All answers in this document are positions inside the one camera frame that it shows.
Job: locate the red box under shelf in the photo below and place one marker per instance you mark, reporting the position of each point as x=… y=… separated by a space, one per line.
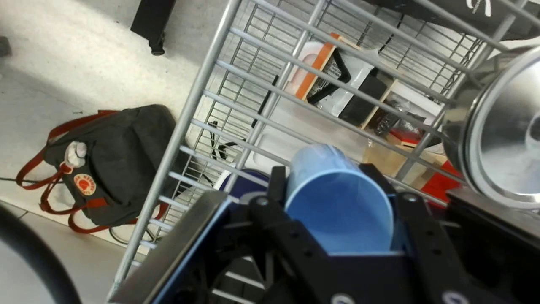
x=439 y=185

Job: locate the black backpack with red straps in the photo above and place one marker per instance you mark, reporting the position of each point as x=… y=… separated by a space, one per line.
x=98 y=170

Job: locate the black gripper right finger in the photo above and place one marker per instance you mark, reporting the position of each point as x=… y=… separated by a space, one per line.
x=425 y=268

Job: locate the light blue plastic cup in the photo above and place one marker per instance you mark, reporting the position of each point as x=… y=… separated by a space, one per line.
x=342 y=209

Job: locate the silver metal bowl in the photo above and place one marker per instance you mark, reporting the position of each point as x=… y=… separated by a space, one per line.
x=491 y=129

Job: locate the silver wire shelf rack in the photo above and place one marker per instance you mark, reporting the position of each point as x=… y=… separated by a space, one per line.
x=194 y=242

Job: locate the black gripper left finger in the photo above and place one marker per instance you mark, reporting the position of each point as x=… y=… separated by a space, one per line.
x=299 y=261

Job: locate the orange tray under shelf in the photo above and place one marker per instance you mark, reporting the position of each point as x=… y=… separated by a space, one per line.
x=312 y=80

